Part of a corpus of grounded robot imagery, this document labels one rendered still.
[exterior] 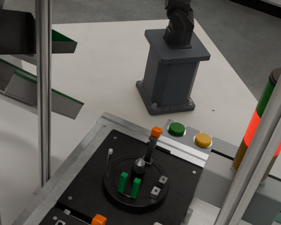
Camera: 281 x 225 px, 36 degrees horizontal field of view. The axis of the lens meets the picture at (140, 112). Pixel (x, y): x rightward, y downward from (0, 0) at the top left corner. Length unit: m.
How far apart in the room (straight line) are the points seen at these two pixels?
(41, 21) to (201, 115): 0.70
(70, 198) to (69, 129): 0.33
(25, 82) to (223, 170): 0.39
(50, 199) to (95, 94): 0.48
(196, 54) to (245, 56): 2.13
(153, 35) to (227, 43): 2.20
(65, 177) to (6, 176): 0.18
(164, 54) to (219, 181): 0.58
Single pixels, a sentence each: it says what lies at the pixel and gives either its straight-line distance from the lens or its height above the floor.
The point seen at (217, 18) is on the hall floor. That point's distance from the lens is 3.71.
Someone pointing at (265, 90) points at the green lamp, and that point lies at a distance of 0.53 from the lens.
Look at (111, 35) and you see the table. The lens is 1.57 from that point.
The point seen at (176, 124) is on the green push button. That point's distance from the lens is 1.08.
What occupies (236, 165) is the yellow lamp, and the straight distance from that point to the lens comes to 0.61.
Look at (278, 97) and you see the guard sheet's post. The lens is 0.49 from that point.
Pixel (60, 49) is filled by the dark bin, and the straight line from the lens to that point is 0.85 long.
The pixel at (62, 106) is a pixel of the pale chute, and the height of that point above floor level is 1.06.
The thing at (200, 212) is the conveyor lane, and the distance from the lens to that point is 0.99.
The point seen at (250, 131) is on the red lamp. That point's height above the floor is 1.33.
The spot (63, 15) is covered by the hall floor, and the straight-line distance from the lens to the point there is 3.38.
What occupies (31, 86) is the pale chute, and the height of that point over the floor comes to 1.17.
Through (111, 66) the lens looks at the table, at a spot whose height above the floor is 0.86.
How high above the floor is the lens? 1.69
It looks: 41 degrees down
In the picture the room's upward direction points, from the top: 11 degrees clockwise
